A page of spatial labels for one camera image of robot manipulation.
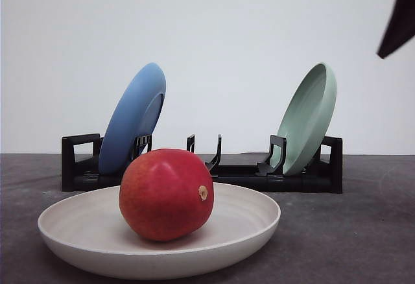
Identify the black dish rack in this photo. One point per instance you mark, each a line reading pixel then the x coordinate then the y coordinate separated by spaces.
pixel 80 167

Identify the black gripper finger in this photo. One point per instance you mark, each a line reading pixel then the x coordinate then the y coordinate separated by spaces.
pixel 401 29

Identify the red pomegranate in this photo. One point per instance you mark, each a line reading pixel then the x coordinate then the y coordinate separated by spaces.
pixel 167 194

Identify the blue plate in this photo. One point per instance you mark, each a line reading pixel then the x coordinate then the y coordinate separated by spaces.
pixel 134 114

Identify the white plate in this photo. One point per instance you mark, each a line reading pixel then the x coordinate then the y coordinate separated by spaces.
pixel 90 233

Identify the light green plate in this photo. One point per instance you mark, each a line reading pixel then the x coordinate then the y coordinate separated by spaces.
pixel 307 120

